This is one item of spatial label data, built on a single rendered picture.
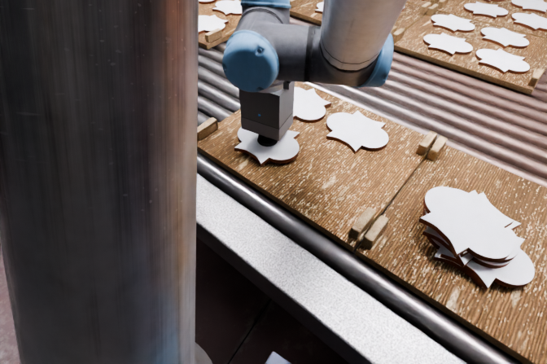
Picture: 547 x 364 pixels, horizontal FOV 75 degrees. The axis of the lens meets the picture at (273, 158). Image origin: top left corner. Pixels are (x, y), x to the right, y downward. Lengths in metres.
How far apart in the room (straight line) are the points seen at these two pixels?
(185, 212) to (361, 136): 0.65
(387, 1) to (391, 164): 0.49
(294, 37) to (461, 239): 0.38
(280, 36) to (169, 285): 0.37
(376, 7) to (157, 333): 0.27
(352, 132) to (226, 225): 0.34
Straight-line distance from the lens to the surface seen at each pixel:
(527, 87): 1.15
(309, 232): 0.64
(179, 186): 0.16
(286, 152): 0.72
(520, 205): 0.79
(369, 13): 0.33
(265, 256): 0.61
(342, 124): 0.81
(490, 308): 0.63
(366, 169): 0.73
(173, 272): 0.18
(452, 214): 0.64
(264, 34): 0.49
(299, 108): 0.85
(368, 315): 0.59
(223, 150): 0.76
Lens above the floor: 1.44
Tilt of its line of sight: 44 degrees down
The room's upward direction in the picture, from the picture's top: straight up
